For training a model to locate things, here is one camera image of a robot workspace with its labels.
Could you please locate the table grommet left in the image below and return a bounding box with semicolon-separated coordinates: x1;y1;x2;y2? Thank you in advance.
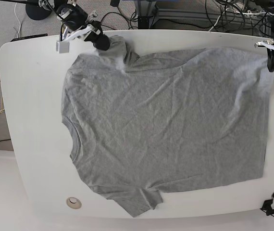
66;197;82;209

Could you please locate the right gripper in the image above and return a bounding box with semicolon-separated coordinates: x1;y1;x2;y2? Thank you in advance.
61;21;110;51

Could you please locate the grey T-shirt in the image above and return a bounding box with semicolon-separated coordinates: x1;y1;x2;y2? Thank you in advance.
61;36;274;217

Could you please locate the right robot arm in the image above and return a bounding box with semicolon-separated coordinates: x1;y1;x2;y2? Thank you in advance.
38;0;110;53

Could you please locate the aluminium frame base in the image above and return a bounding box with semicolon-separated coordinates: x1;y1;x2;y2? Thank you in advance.
134;0;255;30

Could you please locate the black round stand base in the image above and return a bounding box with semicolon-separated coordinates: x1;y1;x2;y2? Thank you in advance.
25;0;55;21

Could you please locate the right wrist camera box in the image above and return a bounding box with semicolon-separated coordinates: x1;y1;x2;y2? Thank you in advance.
56;41;70;53

